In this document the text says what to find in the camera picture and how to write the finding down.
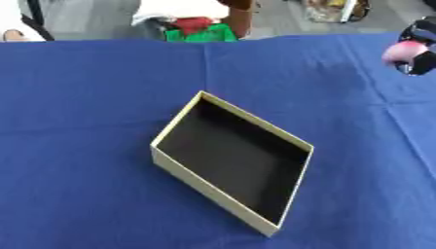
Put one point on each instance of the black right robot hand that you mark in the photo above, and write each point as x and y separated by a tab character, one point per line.
421	61

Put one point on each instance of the pink round toy fruit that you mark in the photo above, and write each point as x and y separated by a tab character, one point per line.
402	52

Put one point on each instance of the tan cardboard box black inside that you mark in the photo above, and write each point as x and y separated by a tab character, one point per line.
238	155

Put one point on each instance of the green box with red cloth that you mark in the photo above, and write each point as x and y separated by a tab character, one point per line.
204	32

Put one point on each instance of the tan bag with white pole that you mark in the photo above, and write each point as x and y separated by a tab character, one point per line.
335	9

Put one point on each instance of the person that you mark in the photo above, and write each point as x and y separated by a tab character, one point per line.
238	16

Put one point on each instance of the black tripod leg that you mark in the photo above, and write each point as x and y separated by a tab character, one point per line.
38	19

